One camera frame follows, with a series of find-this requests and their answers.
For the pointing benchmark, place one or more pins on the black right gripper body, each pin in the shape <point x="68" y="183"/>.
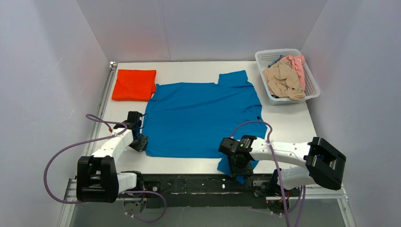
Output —
<point x="241" y="169"/>

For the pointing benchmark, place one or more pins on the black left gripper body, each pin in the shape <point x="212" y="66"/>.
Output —
<point x="140" y="142"/>

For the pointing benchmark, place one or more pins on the blue t shirt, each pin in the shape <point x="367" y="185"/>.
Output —
<point x="189" y="120"/>

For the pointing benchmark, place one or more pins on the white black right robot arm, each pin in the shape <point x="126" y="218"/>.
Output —
<point x="315" y="162"/>

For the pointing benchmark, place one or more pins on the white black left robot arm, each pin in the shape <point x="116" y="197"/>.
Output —
<point x="97" y="177"/>

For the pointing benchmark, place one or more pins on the folded orange t shirt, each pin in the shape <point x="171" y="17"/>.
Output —
<point x="134" y="85"/>

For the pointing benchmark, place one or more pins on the beige t shirt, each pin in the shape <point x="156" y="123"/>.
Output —
<point x="283" y="82"/>

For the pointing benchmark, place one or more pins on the white plastic laundry basket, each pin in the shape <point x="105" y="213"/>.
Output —
<point x="267" y="57"/>

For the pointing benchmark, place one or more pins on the pink t shirt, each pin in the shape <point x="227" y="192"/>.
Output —
<point x="297" y="63"/>

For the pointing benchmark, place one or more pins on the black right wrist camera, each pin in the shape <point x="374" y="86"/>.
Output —
<point x="232" y="147"/>

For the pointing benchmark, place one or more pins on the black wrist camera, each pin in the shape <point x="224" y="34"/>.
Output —
<point x="133" y="122"/>
<point x="232" y="147"/>

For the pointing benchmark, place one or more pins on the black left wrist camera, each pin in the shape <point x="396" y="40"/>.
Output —
<point x="133" y="122"/>

